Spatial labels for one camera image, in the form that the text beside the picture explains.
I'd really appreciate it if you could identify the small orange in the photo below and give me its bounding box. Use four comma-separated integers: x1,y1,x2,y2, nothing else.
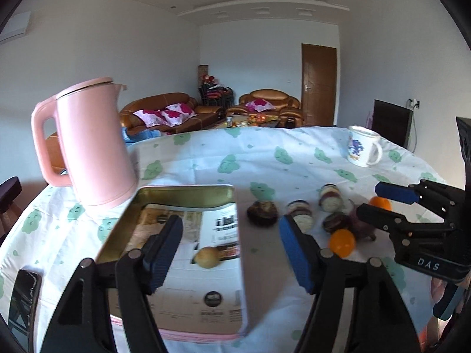
369,196,392,212
329,229,356,259

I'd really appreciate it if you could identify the blue jeans pile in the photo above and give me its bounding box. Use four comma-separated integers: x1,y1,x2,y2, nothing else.
121,127,172,144

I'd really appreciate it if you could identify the dark power cable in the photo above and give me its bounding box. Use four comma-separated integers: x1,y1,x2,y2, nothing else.
410,106,419,153

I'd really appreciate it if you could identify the white printed mug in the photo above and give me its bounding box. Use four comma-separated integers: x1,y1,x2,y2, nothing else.
347,125,383,168

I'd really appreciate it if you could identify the stack of dark chairs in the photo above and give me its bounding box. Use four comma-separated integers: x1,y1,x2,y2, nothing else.
199,83,234,111

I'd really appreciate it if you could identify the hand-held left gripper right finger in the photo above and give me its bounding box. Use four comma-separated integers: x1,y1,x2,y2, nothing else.
278,215,422,353

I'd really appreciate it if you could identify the brown leather sofa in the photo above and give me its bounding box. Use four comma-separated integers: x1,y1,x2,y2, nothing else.
120,93,225,136

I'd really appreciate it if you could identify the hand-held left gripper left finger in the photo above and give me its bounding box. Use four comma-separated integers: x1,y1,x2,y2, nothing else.
40,214,184,353

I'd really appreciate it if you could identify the pink flowered pillow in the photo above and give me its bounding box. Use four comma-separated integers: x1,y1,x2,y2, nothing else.
245,99,275,113
160,103,197,126
134,109,166,127

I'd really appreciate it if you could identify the black smartphone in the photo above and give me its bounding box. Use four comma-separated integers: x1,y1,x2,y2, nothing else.
7,269,43,342

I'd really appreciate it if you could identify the pink electric kettle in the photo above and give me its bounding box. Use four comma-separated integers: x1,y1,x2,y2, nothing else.
31,77,138,207

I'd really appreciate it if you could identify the small yellow-brown potato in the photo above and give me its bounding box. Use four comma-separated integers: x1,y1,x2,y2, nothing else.
194,246,221,269

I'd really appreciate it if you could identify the person's right hand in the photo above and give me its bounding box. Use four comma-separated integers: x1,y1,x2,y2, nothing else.
430,277,447,304

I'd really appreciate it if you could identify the white air conditioner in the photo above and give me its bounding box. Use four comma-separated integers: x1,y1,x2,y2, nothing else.
0,11,32,43

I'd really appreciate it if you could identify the dark wooden chair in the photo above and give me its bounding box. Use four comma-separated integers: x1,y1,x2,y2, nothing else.
0,176,23,245

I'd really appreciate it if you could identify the brown leather armchair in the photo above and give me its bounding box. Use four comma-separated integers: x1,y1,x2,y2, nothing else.
239,89,300,126

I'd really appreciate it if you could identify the black television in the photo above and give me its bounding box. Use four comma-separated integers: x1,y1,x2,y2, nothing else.
372,99,413,151

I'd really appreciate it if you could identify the cluttered coffee table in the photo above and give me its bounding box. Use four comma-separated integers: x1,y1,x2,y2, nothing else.
213,114,284,130

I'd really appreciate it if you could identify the printed paper liner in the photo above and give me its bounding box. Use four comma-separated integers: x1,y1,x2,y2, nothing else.
127,204,245,333

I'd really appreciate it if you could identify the brown wooden door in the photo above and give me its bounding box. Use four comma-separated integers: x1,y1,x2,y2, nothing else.
301,43,338,127

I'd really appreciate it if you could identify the brown wooden chair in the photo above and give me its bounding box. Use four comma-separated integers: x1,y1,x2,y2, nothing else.
44,134,72,177

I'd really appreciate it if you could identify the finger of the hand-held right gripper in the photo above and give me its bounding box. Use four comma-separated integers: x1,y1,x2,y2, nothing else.
375,179,467,226
356,203,452,252

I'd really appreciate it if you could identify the pink metal tin box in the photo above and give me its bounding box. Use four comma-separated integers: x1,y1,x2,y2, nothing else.
95,184,249,342

